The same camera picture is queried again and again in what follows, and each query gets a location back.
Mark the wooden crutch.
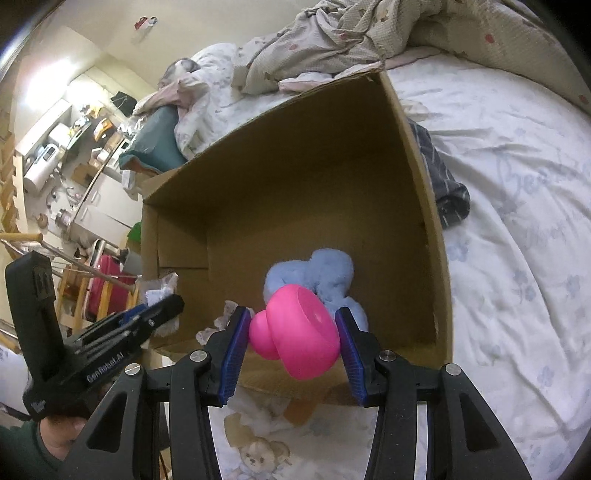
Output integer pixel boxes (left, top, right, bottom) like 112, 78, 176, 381
0, 233, 139, 296

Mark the dark plaid cloth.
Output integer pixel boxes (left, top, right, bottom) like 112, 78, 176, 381
406, 117, 472, 229

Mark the crumpled white plastic wrap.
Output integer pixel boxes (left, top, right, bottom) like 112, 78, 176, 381
144, 272, 182, 337

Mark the beige dotted blanket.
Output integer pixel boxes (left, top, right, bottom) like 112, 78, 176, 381
231, 0, 591, 121

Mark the brown cardboard box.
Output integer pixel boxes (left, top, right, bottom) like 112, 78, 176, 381
140, 69, 454, 428

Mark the grey cabinet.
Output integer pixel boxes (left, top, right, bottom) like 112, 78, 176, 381
69, 173, 145, 245

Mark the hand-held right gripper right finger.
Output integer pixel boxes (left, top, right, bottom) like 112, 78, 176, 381
335, 308, 533, 480

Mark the teal pillow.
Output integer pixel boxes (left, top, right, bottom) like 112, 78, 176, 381
118, 105, 188, 175

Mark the light blue plush toy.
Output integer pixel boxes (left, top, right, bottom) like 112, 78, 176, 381
263, 248, 369, 334

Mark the person's left forearm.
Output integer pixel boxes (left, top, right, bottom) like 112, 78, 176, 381
0, 413, 90, 480

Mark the white floral bed sheet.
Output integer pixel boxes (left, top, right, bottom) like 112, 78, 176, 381
175, 51, 591, 480

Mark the pink suitcase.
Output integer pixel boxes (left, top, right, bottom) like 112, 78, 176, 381
85, 254, 137, 319

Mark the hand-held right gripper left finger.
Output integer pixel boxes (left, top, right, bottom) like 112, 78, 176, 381
58, 306, 252, 480

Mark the white floral quilt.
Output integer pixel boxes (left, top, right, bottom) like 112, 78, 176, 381
134, 44, 259, 160

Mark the white rice cooker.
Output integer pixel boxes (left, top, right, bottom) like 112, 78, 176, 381
23, 143, 63, 193

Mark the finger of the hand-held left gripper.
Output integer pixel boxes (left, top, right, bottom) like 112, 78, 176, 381
117, 294, 185, 337

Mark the pink plastic toy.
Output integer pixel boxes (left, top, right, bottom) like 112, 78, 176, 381
249, 284, 343, 381

